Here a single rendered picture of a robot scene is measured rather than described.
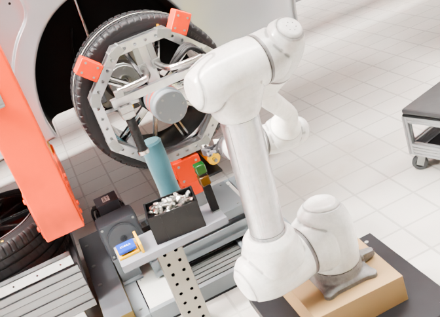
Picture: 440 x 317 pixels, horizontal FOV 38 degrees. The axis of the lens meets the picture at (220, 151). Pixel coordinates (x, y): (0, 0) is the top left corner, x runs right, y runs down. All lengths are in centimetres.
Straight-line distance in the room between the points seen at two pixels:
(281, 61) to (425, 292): 90
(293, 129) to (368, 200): 115
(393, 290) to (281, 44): 86
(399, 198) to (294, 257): 137
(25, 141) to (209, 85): 116
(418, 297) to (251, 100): 87
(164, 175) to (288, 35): 119
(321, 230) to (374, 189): 137
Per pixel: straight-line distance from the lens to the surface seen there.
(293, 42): 156
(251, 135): 160
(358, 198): 319
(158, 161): 257
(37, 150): 252
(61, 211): 262
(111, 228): 285
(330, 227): 188
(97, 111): 260
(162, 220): 240
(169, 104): 250
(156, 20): 267
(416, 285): 213
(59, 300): 288
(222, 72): 150
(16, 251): 291
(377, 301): 202
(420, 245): 280
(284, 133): 208
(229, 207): 298
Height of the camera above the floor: 164
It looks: 23 degrees down
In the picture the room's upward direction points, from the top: 20 degrees counter-clockwise
